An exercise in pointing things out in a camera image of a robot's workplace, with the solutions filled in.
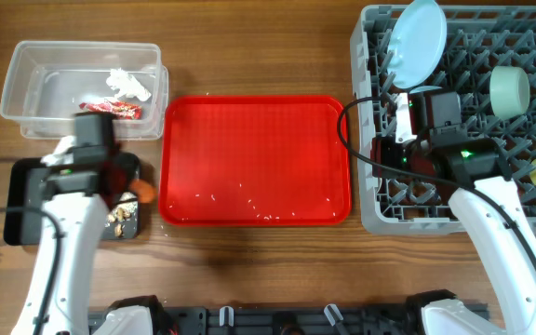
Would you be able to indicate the mint green bowl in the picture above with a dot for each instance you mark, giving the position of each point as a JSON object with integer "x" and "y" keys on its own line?
{"x": 509, "y": 92}

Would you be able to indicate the light blue bowl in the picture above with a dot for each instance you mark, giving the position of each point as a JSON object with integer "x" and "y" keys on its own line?
{"x": 422, "y": 89}

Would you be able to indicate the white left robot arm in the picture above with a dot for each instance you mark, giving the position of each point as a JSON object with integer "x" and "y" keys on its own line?
{"x": 84, "y": 179}

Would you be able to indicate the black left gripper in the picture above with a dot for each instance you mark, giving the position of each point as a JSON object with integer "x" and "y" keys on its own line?
{"x": 130, "y": 162}

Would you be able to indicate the clear plastic bin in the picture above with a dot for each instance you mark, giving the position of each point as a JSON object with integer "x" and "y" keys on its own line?
{"x": 47, "y": 80}

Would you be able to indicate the light blue plate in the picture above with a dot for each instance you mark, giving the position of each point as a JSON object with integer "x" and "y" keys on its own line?
{"x": 417, "y": 43}

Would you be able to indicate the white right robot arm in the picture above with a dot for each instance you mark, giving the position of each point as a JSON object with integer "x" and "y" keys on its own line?
{"x": 473, "y": 176}

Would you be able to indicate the red foil wrapper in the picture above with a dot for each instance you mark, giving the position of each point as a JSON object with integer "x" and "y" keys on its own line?
{"x": 121, "y": 109}

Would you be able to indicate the orange carrot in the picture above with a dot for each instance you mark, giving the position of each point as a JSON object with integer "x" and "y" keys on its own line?
{"x": 144, "y": 190}

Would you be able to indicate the crumpled white tissue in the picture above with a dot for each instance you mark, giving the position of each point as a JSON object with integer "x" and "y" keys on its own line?
{"x": 125, "y": 85}

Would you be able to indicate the red plastic tray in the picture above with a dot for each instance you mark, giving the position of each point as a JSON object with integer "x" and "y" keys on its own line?
{"x": 254, "y": 161}

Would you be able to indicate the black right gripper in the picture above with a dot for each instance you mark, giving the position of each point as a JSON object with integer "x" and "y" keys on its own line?
{"x": 383, "y": 150}

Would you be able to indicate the rice and food waste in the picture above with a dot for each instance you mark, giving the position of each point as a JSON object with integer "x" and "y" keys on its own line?
{"x": 123, "y": 219}

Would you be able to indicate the grey dishwasher rack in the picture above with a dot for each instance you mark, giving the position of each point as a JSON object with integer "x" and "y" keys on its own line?
{"x": 479, "y": 39}

